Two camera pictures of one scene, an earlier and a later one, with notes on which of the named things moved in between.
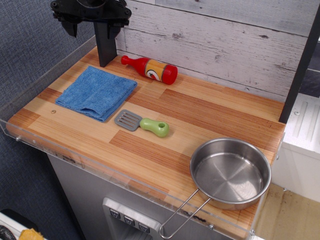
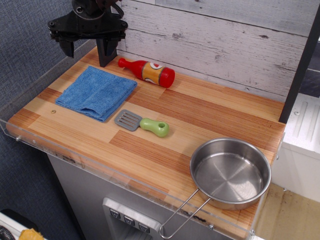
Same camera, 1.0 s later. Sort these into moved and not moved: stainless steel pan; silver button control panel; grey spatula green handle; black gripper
Moved: black gripper
Not moved: grey spatula green handle; stainless steel pan; silver button control panel
